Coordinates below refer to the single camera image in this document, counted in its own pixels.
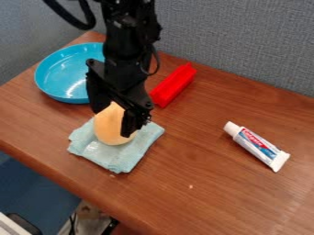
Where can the red plastic block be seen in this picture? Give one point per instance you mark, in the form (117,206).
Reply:
(172,85)

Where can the objects under table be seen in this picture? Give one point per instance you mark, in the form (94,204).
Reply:
(86,221)

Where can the white toothpaste tube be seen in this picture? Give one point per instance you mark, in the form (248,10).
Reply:
(272,156)

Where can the blue plastic plate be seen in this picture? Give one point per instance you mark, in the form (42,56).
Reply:
(60,73)

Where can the orange egg-shaped sponge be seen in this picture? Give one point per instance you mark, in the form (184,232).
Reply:
(107,125)

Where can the light blue folded cloth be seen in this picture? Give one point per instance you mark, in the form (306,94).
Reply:
(117,158)

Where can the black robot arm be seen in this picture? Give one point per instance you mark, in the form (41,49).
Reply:
(132,27)

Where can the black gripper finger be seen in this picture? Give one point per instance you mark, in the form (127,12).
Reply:
(135,118)
(97,96)

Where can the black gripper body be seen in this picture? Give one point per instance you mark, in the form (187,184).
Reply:
(121,75)

